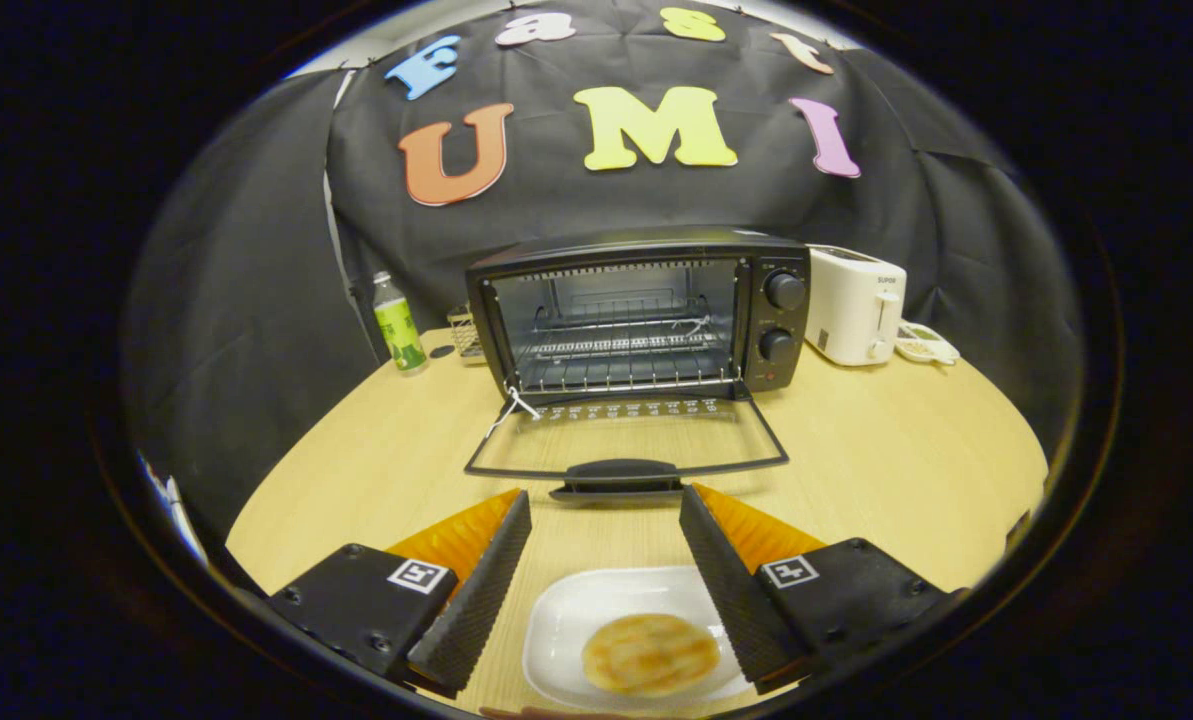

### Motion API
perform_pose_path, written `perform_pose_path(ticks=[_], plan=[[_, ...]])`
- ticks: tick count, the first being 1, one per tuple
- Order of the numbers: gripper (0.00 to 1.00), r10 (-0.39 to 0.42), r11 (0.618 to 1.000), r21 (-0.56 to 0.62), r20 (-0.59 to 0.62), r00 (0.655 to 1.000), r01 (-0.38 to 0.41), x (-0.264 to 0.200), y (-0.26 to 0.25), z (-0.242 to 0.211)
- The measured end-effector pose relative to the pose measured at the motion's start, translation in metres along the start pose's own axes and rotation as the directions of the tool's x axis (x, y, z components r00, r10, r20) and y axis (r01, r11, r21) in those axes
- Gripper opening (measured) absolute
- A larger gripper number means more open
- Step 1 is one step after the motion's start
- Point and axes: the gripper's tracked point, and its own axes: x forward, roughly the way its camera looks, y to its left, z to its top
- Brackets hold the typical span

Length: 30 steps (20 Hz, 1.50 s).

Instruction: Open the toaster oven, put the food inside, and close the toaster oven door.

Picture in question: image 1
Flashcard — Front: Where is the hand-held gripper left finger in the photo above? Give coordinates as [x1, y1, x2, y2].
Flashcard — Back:
[266, 488, 534, 699]

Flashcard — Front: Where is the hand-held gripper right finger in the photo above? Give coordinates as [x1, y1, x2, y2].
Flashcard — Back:
[678, 483, 962, 696]

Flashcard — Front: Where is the round golden flatbread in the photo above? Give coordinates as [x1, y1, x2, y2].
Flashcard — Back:
[582, 613, 721, 698]

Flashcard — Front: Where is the black toaster oven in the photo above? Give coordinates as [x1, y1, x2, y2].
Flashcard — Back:
[463, 228, 812, 501]

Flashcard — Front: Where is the white pop-up toaster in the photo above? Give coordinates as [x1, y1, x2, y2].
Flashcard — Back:
[804, 245, 908, 367]

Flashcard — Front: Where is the white rectangular plate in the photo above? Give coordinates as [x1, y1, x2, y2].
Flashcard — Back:
[522, 566, 757, 713]

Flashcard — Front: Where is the green label drink bottle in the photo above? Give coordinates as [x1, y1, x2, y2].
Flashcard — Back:
[371, 270, 429, 375]

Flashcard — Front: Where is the small white snack dish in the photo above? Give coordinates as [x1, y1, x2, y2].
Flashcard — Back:
[894, 320, 960, 366]

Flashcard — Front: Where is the black backdrop cloth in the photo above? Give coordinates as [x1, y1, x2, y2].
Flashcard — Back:
[121, 0, 1087, 561]

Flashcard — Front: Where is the small wire basket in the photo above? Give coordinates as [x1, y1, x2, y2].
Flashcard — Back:
[446, 305, 487, 361]

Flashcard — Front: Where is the oven wire rack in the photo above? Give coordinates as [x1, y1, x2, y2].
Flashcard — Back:
[516, 290, 742, 393]

